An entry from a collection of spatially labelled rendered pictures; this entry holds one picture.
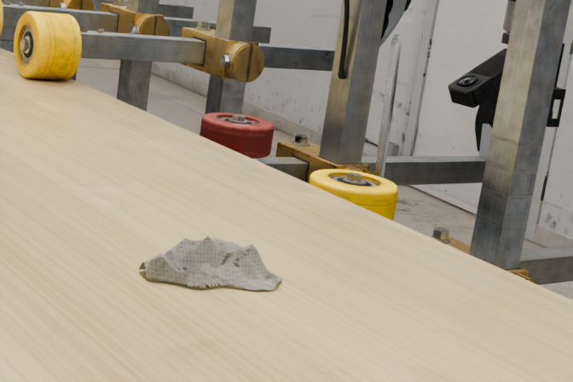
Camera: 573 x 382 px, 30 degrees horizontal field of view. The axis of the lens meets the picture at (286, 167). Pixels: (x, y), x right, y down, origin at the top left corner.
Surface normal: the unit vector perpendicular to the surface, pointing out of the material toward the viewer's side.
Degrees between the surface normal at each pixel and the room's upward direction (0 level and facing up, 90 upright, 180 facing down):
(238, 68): 90
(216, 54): 90
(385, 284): 0
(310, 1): 90
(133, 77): 90
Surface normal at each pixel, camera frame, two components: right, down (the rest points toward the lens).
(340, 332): 0.14, -0.97
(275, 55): 0.58, 0.26
